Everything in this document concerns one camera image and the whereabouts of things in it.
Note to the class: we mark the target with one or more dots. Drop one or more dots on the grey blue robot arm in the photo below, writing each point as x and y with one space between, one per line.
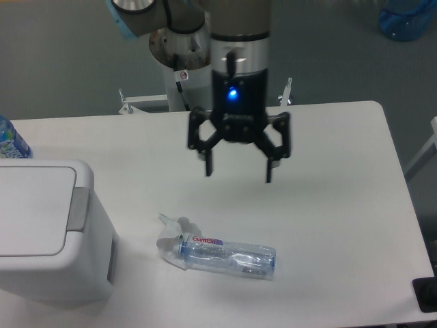
224 17

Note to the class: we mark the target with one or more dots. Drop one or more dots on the crumpled clear plastic wrapper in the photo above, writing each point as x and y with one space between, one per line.
174 233

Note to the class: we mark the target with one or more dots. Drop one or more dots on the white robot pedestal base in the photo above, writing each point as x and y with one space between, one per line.
189 56

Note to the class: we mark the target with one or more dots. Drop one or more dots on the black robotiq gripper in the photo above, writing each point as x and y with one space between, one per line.
239 116

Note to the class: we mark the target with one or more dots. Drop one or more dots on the white frame at right edge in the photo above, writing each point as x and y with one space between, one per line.
423 155

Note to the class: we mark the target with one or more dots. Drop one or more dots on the crushed clear plastic bottle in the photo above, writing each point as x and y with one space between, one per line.
218 256

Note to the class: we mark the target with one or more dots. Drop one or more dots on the blue labelled water bottle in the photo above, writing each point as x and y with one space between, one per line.
13 146

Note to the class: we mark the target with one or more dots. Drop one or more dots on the large blue water jug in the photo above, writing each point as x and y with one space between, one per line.
405 21

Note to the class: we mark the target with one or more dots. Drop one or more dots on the white push-lid trash can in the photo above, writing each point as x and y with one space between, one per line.
57 241

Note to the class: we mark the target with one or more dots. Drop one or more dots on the black device at table edge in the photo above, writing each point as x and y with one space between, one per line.
425 291

